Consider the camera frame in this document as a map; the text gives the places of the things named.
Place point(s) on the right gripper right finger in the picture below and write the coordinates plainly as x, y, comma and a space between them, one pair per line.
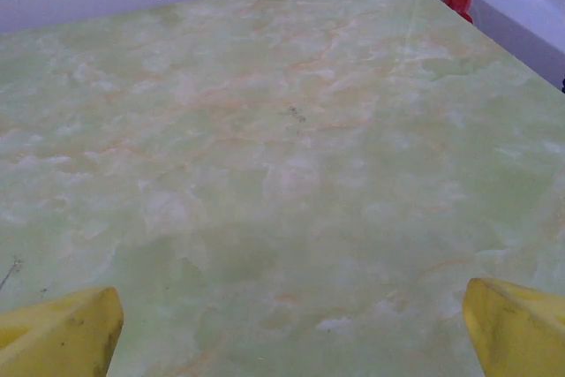
516, 333

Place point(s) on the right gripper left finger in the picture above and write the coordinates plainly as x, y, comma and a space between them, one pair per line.
62, 337

